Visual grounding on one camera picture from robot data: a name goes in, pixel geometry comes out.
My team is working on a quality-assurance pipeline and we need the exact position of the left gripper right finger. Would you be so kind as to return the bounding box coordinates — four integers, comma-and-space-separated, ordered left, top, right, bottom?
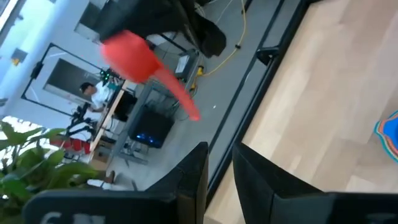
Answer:
233, 142, 398, 224

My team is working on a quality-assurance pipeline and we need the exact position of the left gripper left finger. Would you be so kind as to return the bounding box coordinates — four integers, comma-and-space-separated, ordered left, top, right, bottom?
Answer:
21, 141, 209, 224

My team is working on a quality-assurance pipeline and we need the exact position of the red plastic measuring cup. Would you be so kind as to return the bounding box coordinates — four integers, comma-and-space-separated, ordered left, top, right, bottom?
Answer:
99, 29, 202, 123

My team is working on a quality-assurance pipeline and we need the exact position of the cyan plastic measuring cup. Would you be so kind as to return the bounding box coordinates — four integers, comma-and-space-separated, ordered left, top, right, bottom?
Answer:
374, 109, 398, 165

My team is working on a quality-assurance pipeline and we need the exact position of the blue plastic measuring cup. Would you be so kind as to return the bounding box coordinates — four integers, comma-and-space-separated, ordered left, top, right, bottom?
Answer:
381, 115, 398, 154

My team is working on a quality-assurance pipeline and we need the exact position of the grey equipment box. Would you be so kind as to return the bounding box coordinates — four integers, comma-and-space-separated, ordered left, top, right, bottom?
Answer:
173, 50, 200, 82

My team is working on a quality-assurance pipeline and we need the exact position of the black computer tower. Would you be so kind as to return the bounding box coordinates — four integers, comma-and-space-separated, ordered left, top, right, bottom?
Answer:
127, 106, 175, 149

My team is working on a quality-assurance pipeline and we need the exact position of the person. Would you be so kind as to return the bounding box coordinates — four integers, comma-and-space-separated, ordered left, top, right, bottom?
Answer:
78, 81, 118, 113

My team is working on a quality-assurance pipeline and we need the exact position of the distant wooden table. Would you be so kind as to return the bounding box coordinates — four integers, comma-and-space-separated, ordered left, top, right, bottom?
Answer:
88, 79, 132, 163

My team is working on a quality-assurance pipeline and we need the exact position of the red storage bin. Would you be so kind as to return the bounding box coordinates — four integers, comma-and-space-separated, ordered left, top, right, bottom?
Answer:
49, 136, 91, 156

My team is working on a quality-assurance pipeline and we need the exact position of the leafy green potted plant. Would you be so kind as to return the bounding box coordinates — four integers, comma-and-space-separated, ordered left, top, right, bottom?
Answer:
0, 119, 105, 224

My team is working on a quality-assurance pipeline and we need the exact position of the yellow floor cable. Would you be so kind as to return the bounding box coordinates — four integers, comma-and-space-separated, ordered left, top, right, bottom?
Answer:
190, 0, 249, 91

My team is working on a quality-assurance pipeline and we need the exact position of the distant black camera frame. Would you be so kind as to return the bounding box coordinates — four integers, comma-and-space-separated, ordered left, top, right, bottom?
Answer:
20, 42, 105, 118

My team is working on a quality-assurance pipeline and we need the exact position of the black aluminium table frame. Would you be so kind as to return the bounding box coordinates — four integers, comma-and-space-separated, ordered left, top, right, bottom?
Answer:
203, 0, 312, 208

